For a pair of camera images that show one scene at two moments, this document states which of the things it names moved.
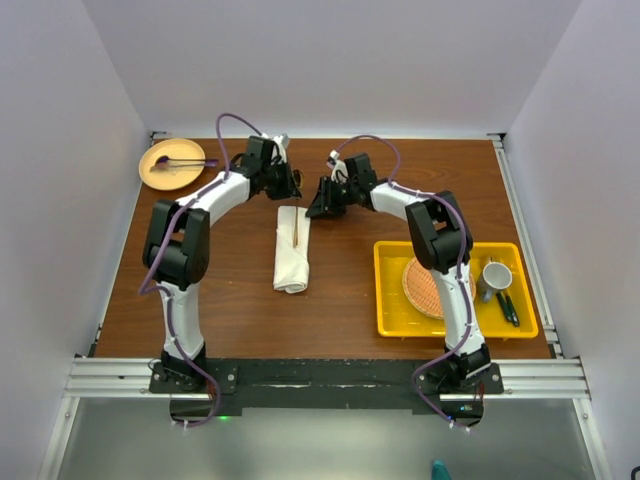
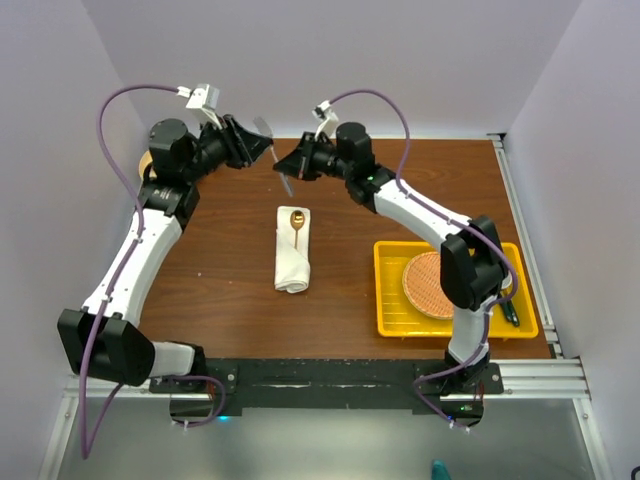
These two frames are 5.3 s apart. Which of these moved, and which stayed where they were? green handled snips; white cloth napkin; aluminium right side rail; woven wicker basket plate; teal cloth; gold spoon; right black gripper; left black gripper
Moved: gold spoon; right black gripper; left black gripper
Stayed: aluminium right side rail; white cloth napkin; woven wicker basket plate; teal cloth; green handled snips
